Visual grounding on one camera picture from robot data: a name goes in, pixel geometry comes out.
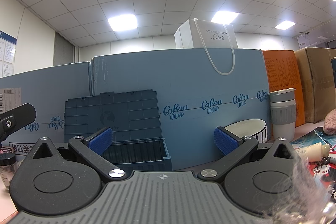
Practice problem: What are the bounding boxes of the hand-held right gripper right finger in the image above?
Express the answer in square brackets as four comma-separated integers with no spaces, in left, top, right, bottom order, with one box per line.
[197,126,301,184]

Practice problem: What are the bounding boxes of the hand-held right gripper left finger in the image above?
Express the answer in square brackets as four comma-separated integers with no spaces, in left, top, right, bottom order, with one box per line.
[20,127,133,185]

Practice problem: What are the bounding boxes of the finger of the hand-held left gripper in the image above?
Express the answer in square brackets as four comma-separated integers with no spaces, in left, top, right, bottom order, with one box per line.
[0,103,37,142]

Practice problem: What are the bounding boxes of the dark blue plastic storage box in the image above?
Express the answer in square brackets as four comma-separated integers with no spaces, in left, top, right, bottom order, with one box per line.
[64,89,172,172]

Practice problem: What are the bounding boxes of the white printed box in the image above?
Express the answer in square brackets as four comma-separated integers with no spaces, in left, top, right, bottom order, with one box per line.
[8,142,36,155]

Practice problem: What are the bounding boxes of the large blue carton with label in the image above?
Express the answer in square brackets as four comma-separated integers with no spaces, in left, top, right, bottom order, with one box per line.
[0,61,92,151]

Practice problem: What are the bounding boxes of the clear jar black lid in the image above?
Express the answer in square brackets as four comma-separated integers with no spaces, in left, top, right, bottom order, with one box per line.
[0,153,19,191]

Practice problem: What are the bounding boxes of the grey and white tumbler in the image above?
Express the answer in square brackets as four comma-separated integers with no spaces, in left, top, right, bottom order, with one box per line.
[269,88,297,142]

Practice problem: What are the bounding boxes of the large blue printed carton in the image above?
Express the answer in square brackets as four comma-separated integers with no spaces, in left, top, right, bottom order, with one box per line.
[91,48,271,170]

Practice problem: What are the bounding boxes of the printed cartoon desk mat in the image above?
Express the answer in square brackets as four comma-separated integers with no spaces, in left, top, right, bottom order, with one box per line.
[291,126,336,203]

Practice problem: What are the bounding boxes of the orange printed box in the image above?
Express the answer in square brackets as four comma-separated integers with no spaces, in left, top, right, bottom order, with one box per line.
[262,50,307,136]

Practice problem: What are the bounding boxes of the cream coloured tube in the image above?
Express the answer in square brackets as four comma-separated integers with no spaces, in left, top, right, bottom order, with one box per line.
[294,143,330,162]

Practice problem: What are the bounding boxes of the grey fluffy pompom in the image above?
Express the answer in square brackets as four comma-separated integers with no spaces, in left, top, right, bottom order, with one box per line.
[259,154,336,224]

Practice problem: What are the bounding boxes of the brown cardboard box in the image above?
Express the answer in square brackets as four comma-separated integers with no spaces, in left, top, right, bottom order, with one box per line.
[294,47,336,124]

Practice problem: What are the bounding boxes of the wall notice board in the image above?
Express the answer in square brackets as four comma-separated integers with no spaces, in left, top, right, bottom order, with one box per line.
[0,30,17,79]

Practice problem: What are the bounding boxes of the white paper bag rope handles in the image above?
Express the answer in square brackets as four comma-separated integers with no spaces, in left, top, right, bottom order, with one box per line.
[174,18,238,75]

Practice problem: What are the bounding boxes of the metal keychain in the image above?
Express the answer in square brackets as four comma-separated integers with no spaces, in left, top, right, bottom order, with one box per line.
[315,156,336,174]

